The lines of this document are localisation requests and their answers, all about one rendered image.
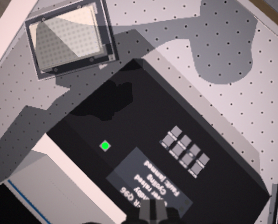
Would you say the grey perforated base plate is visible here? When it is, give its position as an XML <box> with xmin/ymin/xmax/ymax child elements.
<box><xmin>0</xmin><ymin>0</ymin><xmax>278</xmax><ymax>224</ymax></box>

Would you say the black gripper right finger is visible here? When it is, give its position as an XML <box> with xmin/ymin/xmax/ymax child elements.
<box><xmin>153</xmin><ymin>199</ymin><xmax>186</xmax><ymax>224</ymax></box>

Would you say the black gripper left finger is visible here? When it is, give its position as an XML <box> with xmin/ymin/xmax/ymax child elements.
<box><xmin>121</xmin><ymin>199</ymin><xmax>153</xmax><ymax>224</ymax></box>

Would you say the white and dark grey lab machine with lid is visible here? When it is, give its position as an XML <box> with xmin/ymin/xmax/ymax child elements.
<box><xmin>0</xmin><ymin>58</ymin><xmax>271</xmax><ymax>224</ymax></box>

